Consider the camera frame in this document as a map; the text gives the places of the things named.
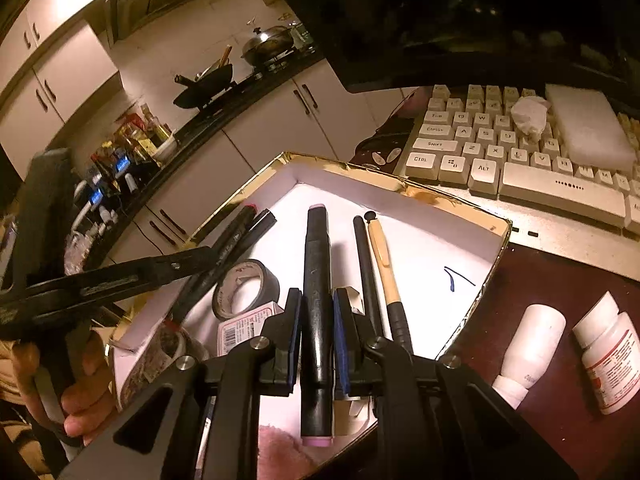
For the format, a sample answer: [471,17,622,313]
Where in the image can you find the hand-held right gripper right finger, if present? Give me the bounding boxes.
[333,287,591,480]

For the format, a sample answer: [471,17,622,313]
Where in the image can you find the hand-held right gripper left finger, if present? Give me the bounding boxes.
[60,287,304,480]

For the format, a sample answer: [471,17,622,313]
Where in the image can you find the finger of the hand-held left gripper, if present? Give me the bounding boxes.
[65,246,218,312]

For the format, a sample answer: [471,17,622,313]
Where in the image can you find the small white red-print carton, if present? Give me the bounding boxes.
[217,301,288,358]

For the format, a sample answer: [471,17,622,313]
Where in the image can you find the black tape roll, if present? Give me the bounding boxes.
[211,259,282,322]

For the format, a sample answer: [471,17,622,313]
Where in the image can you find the black marker pink caps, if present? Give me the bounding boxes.
[300,203,333,448]

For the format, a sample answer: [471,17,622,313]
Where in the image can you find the thin black pen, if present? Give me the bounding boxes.
[352,216,383,338]

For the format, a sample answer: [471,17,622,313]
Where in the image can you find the yellow pen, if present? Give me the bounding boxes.
[365,211,416,356]

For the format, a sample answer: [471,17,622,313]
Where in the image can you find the pink fluffy keychain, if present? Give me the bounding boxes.
[257,422,346,478]

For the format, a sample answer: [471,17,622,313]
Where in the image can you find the white cardboard box gold rim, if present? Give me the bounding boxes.
[107,150,513,476]

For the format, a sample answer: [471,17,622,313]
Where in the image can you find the person's left forearm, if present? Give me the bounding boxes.
[0,350,46,466]

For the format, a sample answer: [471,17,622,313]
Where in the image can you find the person's left hand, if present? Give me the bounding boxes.
[11,331,119,447]

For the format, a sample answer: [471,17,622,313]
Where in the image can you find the cluster of condiment bottles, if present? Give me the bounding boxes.
[70,102,178,241]

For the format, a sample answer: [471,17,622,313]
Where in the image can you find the white upper kitchen cabinets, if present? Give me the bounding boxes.
[0,0,166,178]

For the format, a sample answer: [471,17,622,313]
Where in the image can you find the white dropper bottle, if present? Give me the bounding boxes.
[491,304,567,408]

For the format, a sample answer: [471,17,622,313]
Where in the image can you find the black wok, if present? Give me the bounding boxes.
[173,45,236,110]

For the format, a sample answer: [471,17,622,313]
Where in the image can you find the white kitchen base cabinets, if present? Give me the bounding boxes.
[107,60,416,256]

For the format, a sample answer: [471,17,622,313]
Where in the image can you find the black kitchen counter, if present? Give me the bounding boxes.
[65,50,331,241]

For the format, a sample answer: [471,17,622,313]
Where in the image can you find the steel wok with lid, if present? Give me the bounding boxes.
[241,24,296,68]

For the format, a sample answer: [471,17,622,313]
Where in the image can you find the beige computer keyboard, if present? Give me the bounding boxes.
[392,82,640,283]

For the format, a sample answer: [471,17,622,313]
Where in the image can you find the white pill bottle red label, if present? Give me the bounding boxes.
[571,291,640,416]

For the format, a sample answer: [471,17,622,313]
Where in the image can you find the crumpled white tissue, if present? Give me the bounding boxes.
[509,95,552,136]

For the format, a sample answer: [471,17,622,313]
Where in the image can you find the white foam block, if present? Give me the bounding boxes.
[544,83,637,173]

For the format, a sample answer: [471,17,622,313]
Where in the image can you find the black computer monitor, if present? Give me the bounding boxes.
[252,0,640,96]

